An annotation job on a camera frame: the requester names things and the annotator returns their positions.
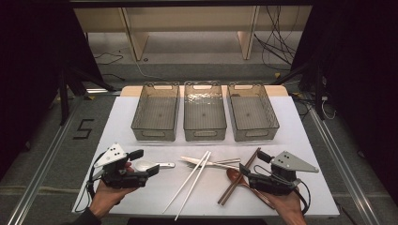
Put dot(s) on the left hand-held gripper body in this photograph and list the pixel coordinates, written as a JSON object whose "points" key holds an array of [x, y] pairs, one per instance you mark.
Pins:
{"points": [[120, 179]]}

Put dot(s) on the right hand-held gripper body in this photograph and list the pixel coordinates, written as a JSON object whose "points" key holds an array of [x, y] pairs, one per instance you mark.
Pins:
{"points": [[275, 184]]}

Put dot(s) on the white plastic spoon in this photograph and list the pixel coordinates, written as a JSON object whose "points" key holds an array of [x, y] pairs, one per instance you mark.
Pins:
{"points": [[142, 165]]}

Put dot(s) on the brown wooden spoon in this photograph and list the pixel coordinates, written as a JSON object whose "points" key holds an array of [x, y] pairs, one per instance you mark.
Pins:
{"points": [[233, 175]]}

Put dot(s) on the white chopstick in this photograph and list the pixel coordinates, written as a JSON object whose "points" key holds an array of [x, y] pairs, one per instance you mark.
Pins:
{"points": [[192, 186], [185, 182]]}

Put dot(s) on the smoky clear plastic bin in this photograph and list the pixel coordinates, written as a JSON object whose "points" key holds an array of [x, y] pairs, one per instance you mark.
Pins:
{"points": [[155, 112], [252, 112], [204, 112]]}

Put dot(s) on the person's left hand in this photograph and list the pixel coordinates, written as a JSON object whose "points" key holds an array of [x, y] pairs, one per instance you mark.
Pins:
{"points": [[104, 200]]}

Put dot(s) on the person's right hand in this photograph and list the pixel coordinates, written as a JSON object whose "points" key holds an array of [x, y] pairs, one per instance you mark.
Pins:
{"points": [[289, 207]]}

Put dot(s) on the white table sheet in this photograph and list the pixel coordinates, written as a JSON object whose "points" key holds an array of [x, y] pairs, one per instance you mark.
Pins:
{"points": [[297, 131]]}

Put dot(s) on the short aluminium bar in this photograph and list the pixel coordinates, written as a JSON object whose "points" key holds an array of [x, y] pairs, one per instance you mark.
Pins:
{"points": [[103, 91]]}

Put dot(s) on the black metal stand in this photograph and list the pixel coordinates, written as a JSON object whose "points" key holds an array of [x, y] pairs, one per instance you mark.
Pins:
{"points": [[64, 100], [318, 93]]}

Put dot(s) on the dark curtain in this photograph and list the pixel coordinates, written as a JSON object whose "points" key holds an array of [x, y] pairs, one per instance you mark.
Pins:
{"points": [[31, 62], [359, 78]]}

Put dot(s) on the light wooden bench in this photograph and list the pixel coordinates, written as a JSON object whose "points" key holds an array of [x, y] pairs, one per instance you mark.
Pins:
{"points": [[187, 18]]}

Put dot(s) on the aluminium floor rail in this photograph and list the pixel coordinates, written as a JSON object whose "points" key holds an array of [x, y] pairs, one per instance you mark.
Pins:
{"points": [[344, 162], [40, 178]]}

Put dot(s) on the black frame bar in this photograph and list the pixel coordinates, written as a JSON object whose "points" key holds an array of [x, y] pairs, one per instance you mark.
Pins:
{"points": [[187, 3]]}

